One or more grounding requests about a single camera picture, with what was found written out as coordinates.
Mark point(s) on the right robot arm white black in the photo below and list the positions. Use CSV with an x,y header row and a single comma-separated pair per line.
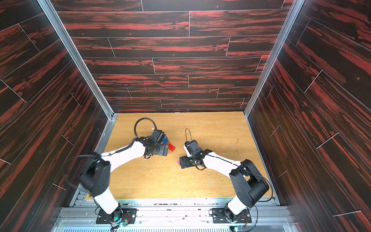
x,y
248,183

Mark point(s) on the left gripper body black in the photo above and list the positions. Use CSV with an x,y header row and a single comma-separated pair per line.
x,y
160,150

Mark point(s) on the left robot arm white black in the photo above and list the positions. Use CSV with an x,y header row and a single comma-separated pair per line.
x,y
96,173

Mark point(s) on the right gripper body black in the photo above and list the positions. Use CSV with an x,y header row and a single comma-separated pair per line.
x,y
185,162

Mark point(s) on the red long lego brick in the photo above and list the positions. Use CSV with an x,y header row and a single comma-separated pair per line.
x,y
171,147

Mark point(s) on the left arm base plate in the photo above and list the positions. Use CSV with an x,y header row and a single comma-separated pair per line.
x,y
121,216

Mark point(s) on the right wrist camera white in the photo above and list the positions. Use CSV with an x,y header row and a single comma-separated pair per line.
x,y
186,150

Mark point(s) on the blue square lego brick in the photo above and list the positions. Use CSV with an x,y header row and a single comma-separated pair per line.
x,y
165,140

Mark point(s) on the aluminium front rail frame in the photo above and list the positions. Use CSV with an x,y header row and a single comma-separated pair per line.
x,y
177,215

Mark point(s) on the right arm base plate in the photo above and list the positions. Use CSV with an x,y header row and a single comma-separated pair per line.
x,y
218,215

